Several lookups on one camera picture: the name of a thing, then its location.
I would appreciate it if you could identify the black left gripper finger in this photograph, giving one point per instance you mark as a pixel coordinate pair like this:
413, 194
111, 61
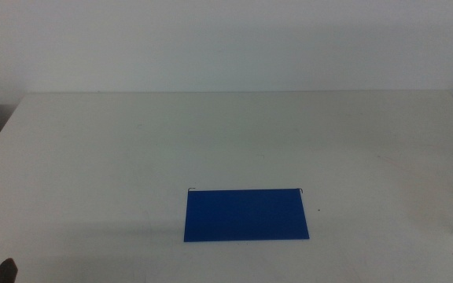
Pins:
5, 273

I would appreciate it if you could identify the blue rectangular mat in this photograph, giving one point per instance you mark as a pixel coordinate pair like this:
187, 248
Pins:
246, 215

